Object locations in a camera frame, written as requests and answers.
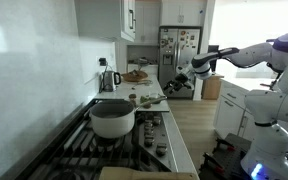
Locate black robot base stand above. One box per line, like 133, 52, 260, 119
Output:
198, 133, 288, 180

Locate wooden spatula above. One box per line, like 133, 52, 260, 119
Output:
99, 167, 199, 180

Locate green vegetable pieces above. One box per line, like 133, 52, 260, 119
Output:
140, 96, 150, 103

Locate wooden side cabinet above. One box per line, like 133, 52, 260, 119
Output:
202, 74, 222, 100

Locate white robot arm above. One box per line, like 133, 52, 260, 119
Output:
165, 33, 288, 180

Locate wicker basket with handle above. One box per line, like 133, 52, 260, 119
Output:
122, 70, 148, 82

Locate white cutting board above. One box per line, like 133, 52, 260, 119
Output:
134, 97, 170, 112

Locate small white cup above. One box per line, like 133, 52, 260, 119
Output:
148, 93, 160, 104

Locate stainless steel refrigerator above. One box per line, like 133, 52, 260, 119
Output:
158, 26, 202, 87

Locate white cooking pot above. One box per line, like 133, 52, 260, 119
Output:
90, 96, 167, 139

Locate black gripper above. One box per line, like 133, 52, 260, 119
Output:
163, 74, 192, 94

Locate black gas stovetop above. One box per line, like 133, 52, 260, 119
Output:
15, 99, 177, 180

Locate steel electric kettle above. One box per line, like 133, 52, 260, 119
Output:
102, 71, 121, 92

